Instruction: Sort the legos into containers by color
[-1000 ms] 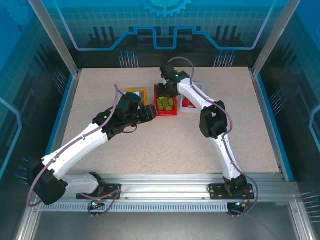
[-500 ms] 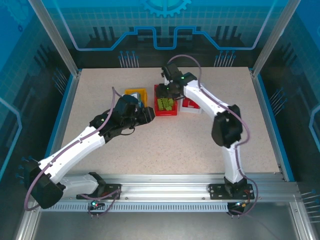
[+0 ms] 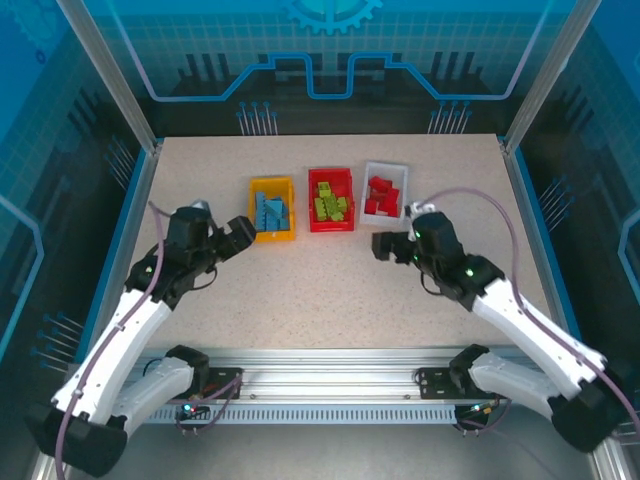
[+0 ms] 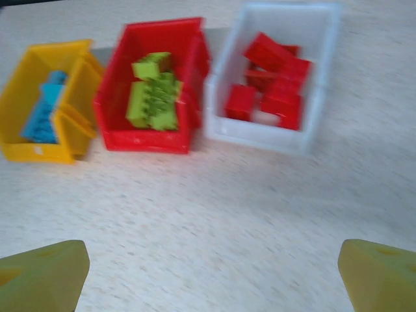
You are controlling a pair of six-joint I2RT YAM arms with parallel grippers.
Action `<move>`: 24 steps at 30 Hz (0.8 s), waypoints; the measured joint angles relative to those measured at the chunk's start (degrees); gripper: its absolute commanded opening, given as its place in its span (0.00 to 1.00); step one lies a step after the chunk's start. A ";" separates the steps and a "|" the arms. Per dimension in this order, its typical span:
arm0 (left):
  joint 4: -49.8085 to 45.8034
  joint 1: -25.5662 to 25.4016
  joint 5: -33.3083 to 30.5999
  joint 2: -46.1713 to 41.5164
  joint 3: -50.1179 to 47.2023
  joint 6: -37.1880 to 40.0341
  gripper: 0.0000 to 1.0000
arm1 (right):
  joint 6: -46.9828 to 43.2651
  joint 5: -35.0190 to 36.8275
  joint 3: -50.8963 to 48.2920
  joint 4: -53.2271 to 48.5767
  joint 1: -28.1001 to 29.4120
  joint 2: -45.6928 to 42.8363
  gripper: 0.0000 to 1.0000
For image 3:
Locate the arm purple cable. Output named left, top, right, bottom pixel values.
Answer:
left=54, top=199, right=246, bottom=480
left=422, top=187, right=640, bottom=441

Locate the aluminium frame post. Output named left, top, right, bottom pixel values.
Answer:
left=502, top=0, right=604, bottom=154
left=57, top=0, right=164, bottom=154

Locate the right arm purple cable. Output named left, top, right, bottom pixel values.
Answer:
left=422, top=187, right=640, bottom=441

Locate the aluminium mounting rail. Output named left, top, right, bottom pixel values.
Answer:
left=64, top=347, right=591, bottom=407

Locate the yellow plastic bin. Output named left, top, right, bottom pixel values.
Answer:
left=248, top=175, right=298, bottom=243

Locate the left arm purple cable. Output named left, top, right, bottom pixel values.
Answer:
left=54, top=199, right=246, bottom=480

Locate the connector with status light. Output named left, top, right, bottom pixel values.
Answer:
left=462, top=399, right=501, bottom=419
left=180, top=399, right=211, bottom=419

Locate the aluminium side rail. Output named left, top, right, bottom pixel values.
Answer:
left=502, top=139, right=576, bottom=331
left=73, top=139, right=165, bottom=365

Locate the clear printed enclosure panel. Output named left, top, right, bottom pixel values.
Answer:
left=0, top=0, right=151, bottom=381
left=94, top=0, right=566, bottom=137
left=514, top=0, right=640, bottom=401

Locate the slotted grey cable duct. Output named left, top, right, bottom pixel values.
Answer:
left=149, top=404, right=459, bottom=425

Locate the white plastic bin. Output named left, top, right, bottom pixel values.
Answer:
left=358, top=159, right=410, bottom=227

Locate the grey metal base panel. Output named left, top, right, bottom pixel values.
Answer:
left=29, top=419, right=616, bottom=480

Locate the red plastic bin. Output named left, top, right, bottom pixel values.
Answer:
left=307, top=167, right=357, bottom=234

